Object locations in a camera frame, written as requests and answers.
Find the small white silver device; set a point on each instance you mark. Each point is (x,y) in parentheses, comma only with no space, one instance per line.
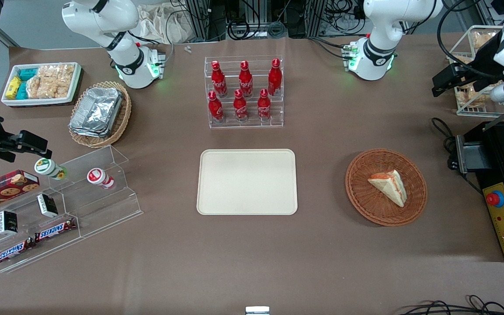
(257,310)

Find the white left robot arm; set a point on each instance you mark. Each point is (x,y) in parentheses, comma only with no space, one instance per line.
(379,43)

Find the small grey metal part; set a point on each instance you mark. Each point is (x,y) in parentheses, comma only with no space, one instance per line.
(187,49)

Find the green label yoghurt bottle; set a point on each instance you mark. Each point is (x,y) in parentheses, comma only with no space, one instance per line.
(48,168)

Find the small black white carton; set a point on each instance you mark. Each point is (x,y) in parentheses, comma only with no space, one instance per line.
(8,222)
(47,205)

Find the red cola bottle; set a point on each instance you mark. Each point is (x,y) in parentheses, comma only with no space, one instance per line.
(264,107)
(215,109)
(240,107)
(219,81)
(274,78)
(246,81)

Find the beige rectangular serving tray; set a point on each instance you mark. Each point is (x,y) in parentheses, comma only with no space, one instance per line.
(246,181)

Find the clear rice cracker pack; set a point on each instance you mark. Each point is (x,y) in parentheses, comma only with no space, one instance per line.
(57,71)
(55,87)
(34,87)

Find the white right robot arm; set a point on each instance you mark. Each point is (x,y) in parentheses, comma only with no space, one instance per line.
(126,57)

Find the clear acrylic step shelf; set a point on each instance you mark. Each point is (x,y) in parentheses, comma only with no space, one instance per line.
(103,210)

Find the red label yoghurt bottle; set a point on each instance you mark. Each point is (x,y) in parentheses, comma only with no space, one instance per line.
(99,177)

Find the aluminium equipment rack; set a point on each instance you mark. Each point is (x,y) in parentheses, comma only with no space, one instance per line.
(304,17)

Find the oval light wicker basket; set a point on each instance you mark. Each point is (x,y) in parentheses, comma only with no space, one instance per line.
(123,118)

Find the triangular sandwich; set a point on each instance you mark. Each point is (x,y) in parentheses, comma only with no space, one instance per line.
(390,187)

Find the beige cloth bag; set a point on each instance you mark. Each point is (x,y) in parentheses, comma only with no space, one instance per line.
(164,24)

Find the red emergency stop button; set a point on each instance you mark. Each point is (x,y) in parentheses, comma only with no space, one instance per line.
(495,199)

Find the yellow snack packet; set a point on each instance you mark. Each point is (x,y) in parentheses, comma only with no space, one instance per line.
(13,87)

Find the Snickers chocolate bar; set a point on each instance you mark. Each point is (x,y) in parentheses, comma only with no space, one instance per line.
(15,252)
(56,229)

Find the clear acrylic bottle rack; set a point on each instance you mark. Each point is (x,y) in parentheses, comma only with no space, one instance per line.
(252,124)

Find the teal snack packet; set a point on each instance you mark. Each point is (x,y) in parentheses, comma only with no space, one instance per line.
(22,91)
(28,74)

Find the round brown wicker basket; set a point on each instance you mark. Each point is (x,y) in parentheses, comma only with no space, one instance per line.
(365,197)

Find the white plastic snack tray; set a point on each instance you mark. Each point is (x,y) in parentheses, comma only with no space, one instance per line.
(42,101)

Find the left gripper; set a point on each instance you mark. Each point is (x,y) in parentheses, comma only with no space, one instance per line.
(483,60)

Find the red cookie box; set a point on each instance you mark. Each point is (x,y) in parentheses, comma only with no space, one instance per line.
(5,188)

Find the black machine yellow panel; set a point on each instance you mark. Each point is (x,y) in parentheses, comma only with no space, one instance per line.
(492,175)

